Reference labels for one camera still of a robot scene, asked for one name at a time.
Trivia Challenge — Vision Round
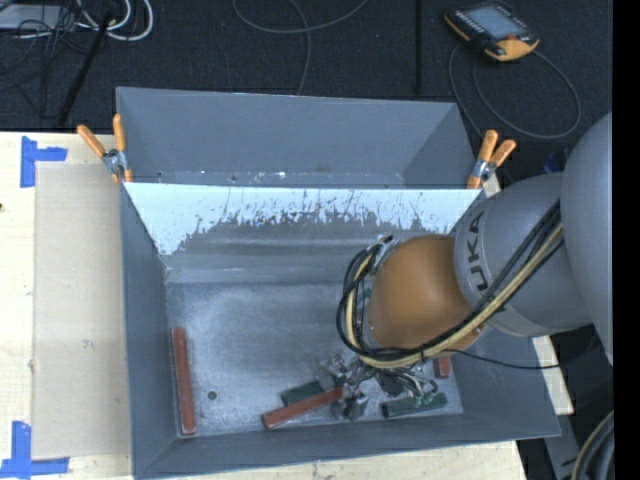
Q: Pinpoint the black cylinder on white bracket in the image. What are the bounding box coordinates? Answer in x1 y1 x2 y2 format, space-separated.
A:
377 370 417 398

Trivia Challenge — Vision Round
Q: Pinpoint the grey metal bin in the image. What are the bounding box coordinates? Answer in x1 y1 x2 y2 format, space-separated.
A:
115 86 563 480

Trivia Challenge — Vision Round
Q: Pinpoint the dark green flat block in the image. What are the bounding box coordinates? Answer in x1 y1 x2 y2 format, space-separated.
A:
280 380 327 408
380 392 449 419

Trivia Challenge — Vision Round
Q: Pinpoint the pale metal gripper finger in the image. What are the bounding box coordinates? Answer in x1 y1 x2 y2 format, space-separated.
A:
345 378 371 422
318 357 349 420

